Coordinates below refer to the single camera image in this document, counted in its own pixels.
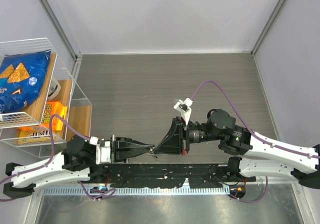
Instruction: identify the aluminium frame rail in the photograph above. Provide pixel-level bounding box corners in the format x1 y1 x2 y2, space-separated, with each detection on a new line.
39 0 78 61

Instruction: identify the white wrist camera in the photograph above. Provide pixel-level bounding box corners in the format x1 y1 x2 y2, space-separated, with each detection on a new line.
89 136 112 165
173 98 193 125

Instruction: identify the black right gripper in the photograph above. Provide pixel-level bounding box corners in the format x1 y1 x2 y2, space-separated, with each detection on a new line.
154 115 223 154

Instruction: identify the white round device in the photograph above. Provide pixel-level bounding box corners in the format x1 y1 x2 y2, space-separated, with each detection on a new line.
47 76 61 101

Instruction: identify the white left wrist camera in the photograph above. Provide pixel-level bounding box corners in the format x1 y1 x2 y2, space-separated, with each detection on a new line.
89 136 112 165

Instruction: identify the white wire shelf rack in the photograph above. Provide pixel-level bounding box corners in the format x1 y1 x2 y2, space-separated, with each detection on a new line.
0 38 92 159

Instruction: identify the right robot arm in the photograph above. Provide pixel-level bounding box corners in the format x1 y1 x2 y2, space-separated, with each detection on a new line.
150 109 320 189

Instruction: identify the blue chips bag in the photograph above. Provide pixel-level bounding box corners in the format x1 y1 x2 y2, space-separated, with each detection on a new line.
0 50 51 114

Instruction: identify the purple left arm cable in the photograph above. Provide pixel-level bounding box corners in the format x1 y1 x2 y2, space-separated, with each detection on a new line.
0 113 96 201

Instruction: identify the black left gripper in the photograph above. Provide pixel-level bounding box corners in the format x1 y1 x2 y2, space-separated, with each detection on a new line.
104 134 154 163

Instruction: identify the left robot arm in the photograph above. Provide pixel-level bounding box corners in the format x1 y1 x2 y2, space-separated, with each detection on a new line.
0 135 155 200

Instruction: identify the orange candy box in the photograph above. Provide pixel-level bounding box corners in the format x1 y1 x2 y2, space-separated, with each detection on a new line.
37 100 69 132

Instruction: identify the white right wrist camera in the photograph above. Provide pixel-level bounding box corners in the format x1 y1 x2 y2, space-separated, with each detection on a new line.
173 98 193 125

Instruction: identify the yellow snack box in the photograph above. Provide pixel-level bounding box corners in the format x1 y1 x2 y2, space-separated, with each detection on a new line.
17 130 51 145

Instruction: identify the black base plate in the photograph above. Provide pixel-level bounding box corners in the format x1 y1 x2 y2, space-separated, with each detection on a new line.
97 163 256 189

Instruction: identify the wooden shelf board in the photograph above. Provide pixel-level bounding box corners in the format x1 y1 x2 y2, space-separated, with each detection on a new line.
55 79 92 136

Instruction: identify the silver keyring with clips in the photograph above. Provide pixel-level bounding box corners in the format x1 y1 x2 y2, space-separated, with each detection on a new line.
148 147 158 160

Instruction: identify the white slotted cable duct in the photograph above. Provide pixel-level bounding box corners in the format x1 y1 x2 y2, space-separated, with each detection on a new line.
42 185 230 196

